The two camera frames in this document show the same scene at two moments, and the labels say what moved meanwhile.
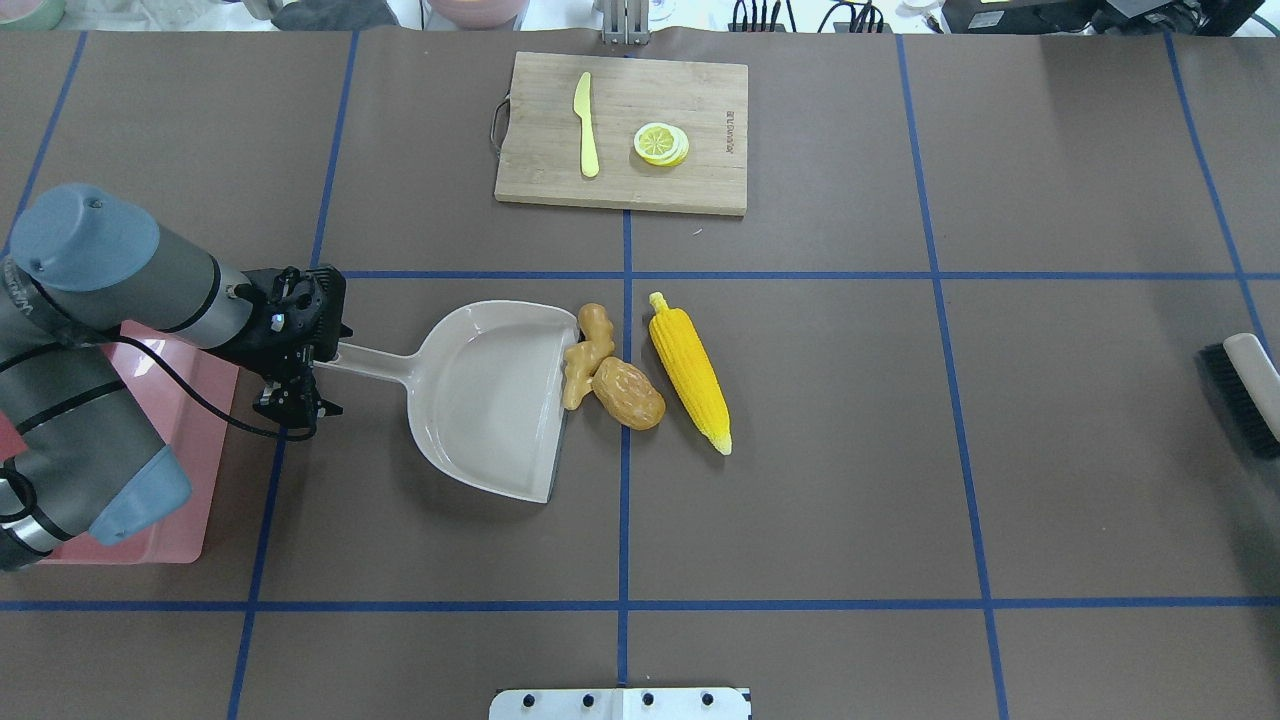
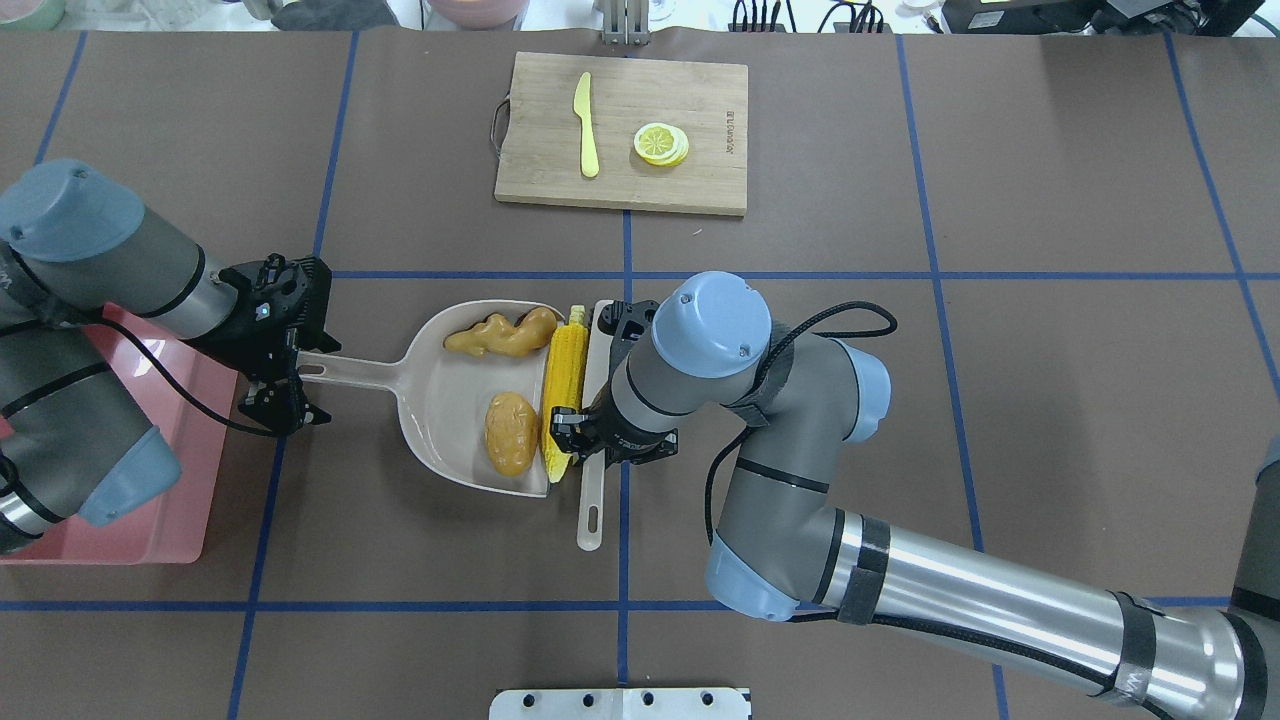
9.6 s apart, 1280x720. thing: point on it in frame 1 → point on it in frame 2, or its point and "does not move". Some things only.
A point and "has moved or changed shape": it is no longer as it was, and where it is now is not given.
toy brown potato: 626,394 has moved or changed shape
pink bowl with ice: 478,14 does not move
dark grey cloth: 335,15 does not move
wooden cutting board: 625,131 does not move
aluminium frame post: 626,21 does not move
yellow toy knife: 582,106 does not move
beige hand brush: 1248,383 → 593,473
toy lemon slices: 661,144 does not move
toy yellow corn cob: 684,352 has moved or changed shape
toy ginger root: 581,358 → 534,330
